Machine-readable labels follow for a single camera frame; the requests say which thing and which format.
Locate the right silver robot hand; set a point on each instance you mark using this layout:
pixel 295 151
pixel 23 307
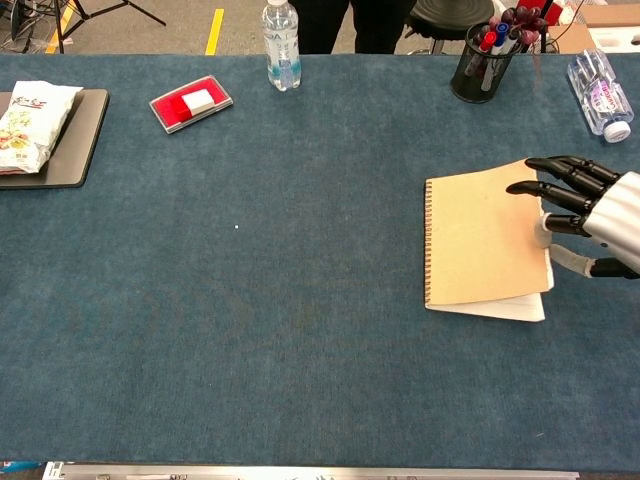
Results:
pixel 610 215

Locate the tan spiral notebook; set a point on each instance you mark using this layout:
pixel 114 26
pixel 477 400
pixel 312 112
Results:
pixel 480 240

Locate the black mesh pen holder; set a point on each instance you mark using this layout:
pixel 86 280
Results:
pixel 475 87

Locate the clear bottle with pink label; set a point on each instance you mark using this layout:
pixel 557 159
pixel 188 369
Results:
pixel 600 95

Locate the cardboard box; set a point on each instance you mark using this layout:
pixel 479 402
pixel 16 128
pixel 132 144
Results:
pixel 575 37

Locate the black capped white marker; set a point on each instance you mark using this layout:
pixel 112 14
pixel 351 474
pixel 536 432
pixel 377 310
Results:
pixel 510 42

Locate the red box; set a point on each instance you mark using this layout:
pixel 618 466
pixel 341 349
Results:
pixel 552 14

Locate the dark red artificial flower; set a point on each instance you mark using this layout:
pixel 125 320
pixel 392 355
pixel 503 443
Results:
pixel 525 20

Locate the red capped marker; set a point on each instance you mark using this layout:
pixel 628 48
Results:
pixel 489 40

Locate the blue capped marker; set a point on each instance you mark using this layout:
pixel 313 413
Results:
pixel 501 29

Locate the black round stool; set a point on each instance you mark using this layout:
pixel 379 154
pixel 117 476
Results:
pixel 450 17

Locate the person in black trousers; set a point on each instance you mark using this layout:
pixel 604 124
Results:
pixel 370 25

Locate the upright clear water bottle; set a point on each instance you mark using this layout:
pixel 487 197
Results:
pixel 281 45

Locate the red and white block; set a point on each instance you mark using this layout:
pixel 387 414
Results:
pixel 197 102

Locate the red stamp pad tray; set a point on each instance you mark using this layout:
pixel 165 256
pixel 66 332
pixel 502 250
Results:
pixel 162 112

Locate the dark grey tray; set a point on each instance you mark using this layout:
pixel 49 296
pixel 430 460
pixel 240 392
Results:
pixel 80 145

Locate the black tripod stand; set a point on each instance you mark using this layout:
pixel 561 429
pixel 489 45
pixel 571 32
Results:
pixel 85 12

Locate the white snack bag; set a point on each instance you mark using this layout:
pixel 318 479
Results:
pixel 30 125

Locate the teal box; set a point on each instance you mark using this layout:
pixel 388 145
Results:
pixel 17 467

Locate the aluminium rail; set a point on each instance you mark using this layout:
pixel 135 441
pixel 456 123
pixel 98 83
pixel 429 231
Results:
pixel 300 472

